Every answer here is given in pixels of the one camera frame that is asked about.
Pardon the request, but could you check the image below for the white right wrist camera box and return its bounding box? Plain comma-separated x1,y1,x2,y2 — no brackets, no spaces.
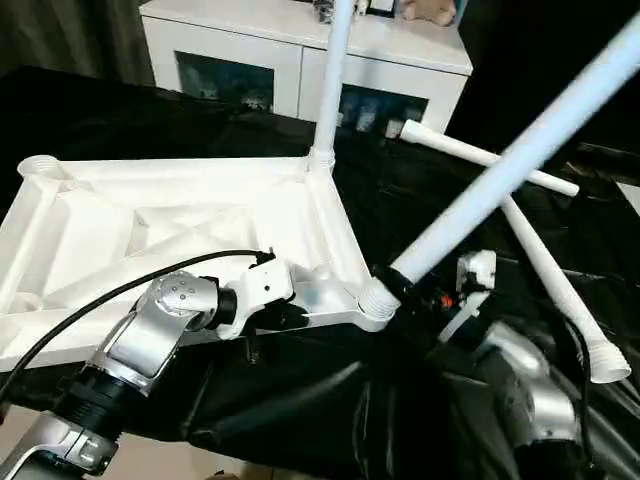
439,249,499,348

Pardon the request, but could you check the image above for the white sideboard with glass doors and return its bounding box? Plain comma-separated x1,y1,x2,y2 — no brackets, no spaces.
140,0,474,138

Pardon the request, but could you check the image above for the white plastic table top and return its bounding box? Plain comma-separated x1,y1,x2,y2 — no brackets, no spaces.
0,152,402,373

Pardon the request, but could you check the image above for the black mat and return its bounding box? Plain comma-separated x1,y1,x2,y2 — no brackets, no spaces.
0,65,640,480

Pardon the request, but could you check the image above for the white plastic table leg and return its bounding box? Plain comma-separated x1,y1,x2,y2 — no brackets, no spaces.
309,0,354,168
499,194,634,386
399,118,582,198
357,14,640,323

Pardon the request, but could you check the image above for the black cabinet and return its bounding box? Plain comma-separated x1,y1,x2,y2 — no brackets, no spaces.
455,0,640,161

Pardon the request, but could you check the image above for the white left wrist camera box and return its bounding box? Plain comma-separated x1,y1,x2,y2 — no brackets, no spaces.
224,254,299,338

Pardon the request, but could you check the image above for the grey curtain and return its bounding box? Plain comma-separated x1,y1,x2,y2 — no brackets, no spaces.
0,0,157,86

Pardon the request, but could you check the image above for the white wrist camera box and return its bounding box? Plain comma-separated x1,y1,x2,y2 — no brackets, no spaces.
224,254,299,338
439,249,499,348

